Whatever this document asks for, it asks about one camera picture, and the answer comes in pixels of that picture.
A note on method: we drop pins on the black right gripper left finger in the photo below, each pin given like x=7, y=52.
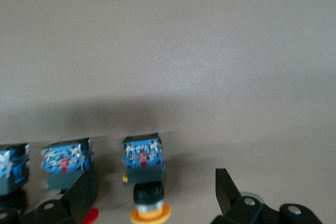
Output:
x=76, y=200

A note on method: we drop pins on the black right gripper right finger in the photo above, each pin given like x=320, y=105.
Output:
x=236, y=208

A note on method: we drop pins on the yellow push button switch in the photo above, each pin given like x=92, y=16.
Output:
x=143, y=155

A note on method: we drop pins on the red push button switch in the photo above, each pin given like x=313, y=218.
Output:
x=63, y=155

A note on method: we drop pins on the green push button switch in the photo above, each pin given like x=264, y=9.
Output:
x=10, y=166

